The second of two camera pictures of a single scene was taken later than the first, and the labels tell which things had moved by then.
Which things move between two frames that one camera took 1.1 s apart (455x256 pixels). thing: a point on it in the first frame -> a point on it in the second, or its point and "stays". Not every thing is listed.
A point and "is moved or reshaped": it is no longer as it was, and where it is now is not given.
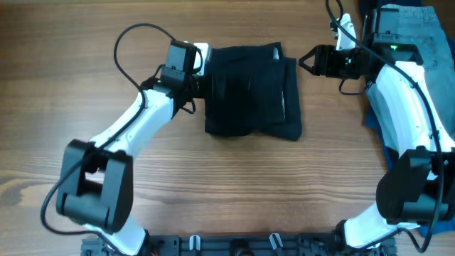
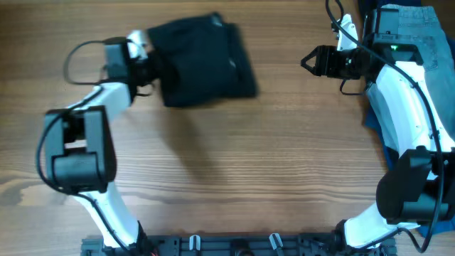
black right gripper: (320, 60) stays
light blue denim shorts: (436, 51) stays
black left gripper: (200, 87) -> (143, 72)
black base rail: (244, 244) stays
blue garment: (371, 120) stays
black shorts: (254, 89) is moved or reshaped
